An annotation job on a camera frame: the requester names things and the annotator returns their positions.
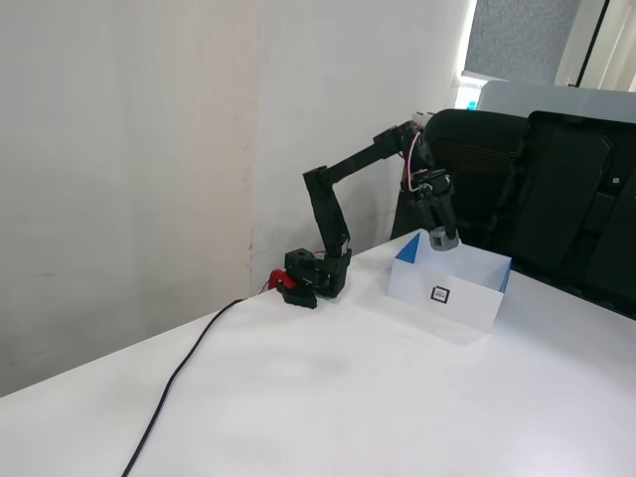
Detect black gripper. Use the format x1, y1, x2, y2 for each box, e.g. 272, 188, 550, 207
410, 168, 459, 242

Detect gray 3D-printed block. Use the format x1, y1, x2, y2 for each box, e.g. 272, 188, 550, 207
427, 226, 460, 252

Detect blue and white cardboard box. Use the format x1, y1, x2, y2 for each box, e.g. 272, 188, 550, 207
387, 228, 514, 332

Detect black mesh office chair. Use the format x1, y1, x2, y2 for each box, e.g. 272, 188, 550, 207
391, 107, 531, 255

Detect black clamp foot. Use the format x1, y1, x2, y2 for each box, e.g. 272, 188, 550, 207
279, 282, 319, 310

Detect white plastic appliance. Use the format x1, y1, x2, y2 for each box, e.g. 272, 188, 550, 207
477, 79, 636, 125

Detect red table clamp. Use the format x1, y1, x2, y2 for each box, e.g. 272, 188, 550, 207
267, 268, 299, 292

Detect gray window blind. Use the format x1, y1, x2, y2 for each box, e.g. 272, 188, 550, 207
462, 0, 583, 86

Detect white servo wire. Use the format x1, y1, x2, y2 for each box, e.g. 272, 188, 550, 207
398, 129, 424, 193

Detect black power cable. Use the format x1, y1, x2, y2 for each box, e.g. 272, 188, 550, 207
120, 296, 249, 477

